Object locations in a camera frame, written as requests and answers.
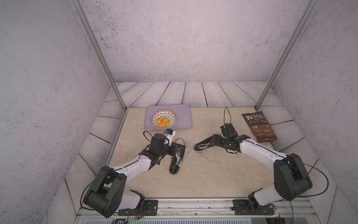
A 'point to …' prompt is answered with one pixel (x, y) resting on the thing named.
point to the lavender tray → (183, 112)
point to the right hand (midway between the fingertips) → (217, 141)
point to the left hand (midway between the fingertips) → (182, 146)
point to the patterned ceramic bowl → (168, 114)
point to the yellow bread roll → (162, 122)
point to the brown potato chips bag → (258, 122)
